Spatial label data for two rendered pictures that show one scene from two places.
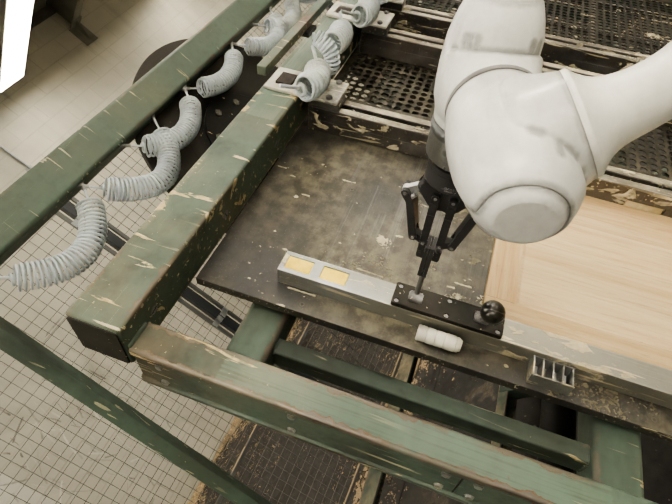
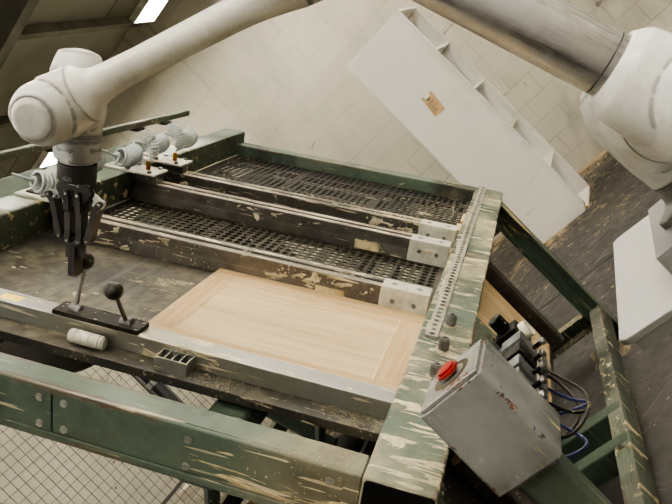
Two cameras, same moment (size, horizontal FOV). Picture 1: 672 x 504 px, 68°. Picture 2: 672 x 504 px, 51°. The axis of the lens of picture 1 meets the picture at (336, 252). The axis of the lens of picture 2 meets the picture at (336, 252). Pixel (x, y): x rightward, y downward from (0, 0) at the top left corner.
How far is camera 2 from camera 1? 1.02 m
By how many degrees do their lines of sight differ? 30
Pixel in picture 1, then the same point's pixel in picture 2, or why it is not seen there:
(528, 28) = (81, 63)
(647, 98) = (99, 71)
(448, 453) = (43, 376)
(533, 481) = (106, 392)
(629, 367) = (240, 355)
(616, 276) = (276, 322)
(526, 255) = (202, 307)
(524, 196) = (23, 101)
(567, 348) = (193, 343)
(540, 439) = not seen: hidden behind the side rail
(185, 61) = not seen: outside the picture
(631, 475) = not seen: hidden behind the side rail
